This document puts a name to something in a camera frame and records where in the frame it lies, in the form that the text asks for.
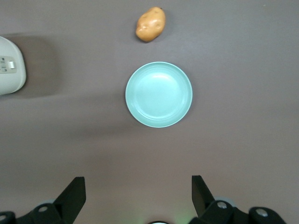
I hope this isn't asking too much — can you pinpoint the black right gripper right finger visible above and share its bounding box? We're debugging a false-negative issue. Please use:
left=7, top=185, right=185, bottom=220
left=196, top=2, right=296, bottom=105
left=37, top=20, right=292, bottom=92
left=190, top=175, right=248, bottom=224

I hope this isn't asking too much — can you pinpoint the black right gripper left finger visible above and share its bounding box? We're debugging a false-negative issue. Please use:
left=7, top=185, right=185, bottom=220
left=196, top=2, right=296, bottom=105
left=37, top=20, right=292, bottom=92
left=17, top=176, right=86, bottom=224

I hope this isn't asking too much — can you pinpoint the brown table cover sheet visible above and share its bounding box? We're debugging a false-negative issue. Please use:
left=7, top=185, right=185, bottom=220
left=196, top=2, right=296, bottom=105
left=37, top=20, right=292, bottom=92
left=0, top=0, right=299, bottom=224

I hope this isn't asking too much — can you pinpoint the pale green round plate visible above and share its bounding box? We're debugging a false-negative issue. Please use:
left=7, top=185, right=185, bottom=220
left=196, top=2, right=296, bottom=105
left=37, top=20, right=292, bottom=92
left=125, top=61, right=193, bottom=128

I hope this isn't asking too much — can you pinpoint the brown potato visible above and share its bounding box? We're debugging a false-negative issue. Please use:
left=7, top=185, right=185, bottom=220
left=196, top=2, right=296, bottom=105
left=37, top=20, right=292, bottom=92
left=135, top=7, right=166, bottom=43

